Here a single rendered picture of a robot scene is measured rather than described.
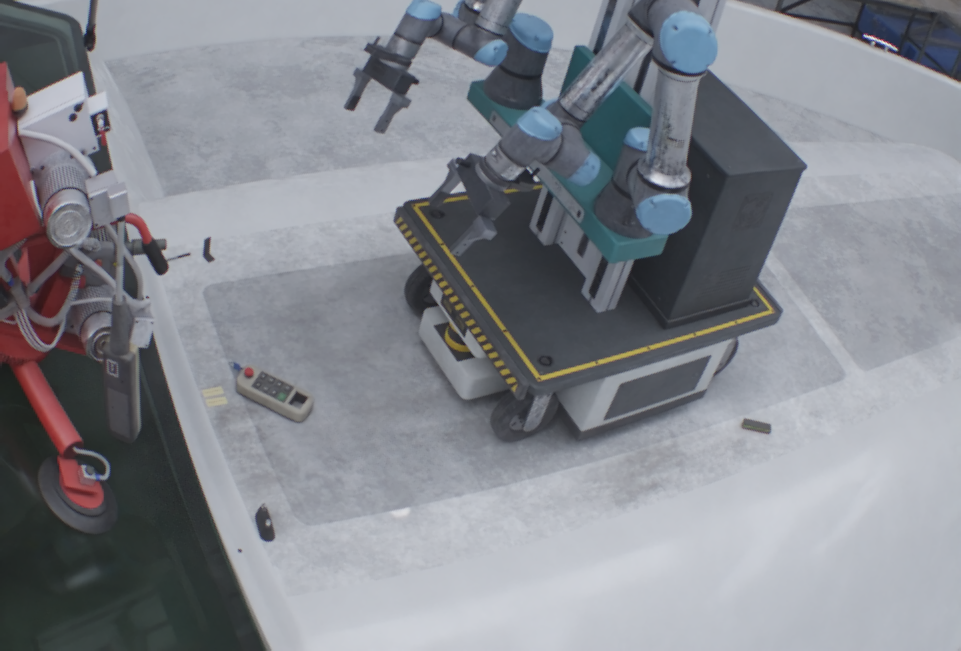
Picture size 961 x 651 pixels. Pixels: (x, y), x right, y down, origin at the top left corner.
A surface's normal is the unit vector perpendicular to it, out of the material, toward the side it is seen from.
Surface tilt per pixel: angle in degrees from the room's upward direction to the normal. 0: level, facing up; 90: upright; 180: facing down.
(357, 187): 14
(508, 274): 0
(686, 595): 25
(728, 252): 90
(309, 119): 0
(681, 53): 83
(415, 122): 0
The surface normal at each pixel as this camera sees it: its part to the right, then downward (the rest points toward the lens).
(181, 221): 0.15, -0.83
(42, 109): -0.05, -0.65
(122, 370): -0.18, 0.63
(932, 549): 0.47, 0.04
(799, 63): 0.06, 0.68
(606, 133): -0.85, 0.18
